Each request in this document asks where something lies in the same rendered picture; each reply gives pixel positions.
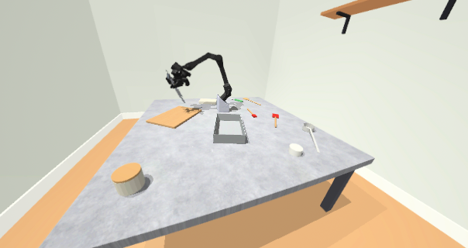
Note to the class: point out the beige cylinder with orange lid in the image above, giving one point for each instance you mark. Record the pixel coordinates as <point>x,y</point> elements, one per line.
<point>128,179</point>

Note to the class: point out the white short cylinder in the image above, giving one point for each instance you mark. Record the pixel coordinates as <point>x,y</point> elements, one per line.
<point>295,150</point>

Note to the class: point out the red spatula with wooden handle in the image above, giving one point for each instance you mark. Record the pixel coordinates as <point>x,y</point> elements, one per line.
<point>275,116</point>

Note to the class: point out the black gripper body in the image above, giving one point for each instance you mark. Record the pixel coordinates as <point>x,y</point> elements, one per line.
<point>183,80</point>

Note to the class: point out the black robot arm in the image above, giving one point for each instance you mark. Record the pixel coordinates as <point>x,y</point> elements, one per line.
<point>177,71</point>

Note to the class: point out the light wooden board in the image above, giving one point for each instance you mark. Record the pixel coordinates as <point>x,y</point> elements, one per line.
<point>174,117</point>

